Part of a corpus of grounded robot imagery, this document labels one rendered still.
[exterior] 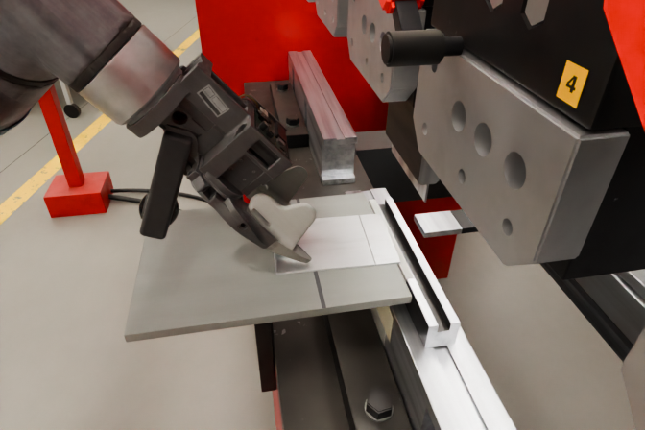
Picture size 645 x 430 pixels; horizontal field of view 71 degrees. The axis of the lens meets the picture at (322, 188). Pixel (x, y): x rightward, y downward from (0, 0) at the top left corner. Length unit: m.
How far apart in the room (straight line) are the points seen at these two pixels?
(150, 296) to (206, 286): 0.05
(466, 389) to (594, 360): 1.46
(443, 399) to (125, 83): 0.36
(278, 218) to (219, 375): 1.23
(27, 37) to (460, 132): 0.30
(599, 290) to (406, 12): 0.45
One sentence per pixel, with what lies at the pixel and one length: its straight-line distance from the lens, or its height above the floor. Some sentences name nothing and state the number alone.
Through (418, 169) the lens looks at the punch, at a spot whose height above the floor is 1.12.
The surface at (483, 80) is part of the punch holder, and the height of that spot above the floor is 1.25.
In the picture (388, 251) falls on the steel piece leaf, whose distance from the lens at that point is 0.49.
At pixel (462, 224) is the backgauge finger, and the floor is 1.01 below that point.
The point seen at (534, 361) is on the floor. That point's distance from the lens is 1.79.
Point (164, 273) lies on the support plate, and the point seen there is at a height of 1.00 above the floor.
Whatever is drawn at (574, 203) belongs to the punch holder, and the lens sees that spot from 0.20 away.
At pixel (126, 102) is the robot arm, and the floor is 1.19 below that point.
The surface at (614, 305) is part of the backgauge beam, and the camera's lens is 0.62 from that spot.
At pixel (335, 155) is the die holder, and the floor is 0.93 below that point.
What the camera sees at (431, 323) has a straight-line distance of 0.44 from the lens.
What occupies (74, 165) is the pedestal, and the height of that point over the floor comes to 0.24.
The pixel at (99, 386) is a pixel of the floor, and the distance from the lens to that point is 1.72.
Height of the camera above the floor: 1.33
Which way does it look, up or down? 34 degrees down
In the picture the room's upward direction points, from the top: 1 degrees clockwise
